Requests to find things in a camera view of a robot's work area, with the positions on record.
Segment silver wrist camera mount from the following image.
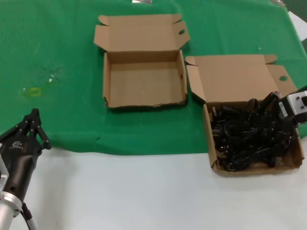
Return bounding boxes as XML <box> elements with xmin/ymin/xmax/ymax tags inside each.
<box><xmin>0</xmin><ymin>153</ymin><xmax>11</xmax><ymax>193</ymax></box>
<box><xmin>286</xmin><ymin>90</ymin><xmax>307</xmax><ymax>116</ymax></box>

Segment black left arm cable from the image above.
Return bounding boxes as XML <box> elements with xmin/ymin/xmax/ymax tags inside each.
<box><xmin>21</xmin><ymin>202</ymin><xmax>38</xmax><ymax>230</ymax></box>

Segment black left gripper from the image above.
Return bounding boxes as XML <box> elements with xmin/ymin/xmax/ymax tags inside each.
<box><xmin>0</xmin><ymin>108</ymin><xmax>52</xmax><ymax>205</ymax></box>

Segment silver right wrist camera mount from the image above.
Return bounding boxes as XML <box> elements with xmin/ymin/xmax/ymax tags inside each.
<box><xmin>286</xmin><ymin>90</ymin><xmax>307</xmax><ymax>116</ymax></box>

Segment tangled black power cables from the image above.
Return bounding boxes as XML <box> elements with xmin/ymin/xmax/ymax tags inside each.
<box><xmin>211</xmin><ymin>98</ymin><xmax>299</xmax><ymax>172</ymax></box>

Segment green table cloth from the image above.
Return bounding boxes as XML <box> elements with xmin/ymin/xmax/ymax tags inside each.
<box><xmin>0</xmin><ymin>0</ymin><xmax>307</xmax><ymax>158</ymax></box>

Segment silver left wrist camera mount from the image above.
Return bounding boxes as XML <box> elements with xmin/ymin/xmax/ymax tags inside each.
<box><xmin>0</xmin><ymin>153</ymin><xmax>11</xmax><ymax>193</ymax></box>

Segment white paper sheet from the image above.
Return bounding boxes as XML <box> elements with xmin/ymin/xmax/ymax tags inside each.
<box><xmin>287</xmin><ymin>11</ymin><xmax>307</xmax><ymax>41</ymax></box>

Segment open brown cardboard box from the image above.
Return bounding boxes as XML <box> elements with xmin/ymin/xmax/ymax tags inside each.
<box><xmin>93</xmin><ymin>13</ymin><xmax>191</xmax><ymax>111</ymax></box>
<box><xmin>185</xmin><ymin>54</ymin><xmax>304</xmax><ymax>178</ymax></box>

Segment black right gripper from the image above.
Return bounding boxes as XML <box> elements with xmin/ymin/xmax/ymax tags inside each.
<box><xmin>261</xmin><ymin>92</ymin><xmax>299</xmax><ymax>129</ymax></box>

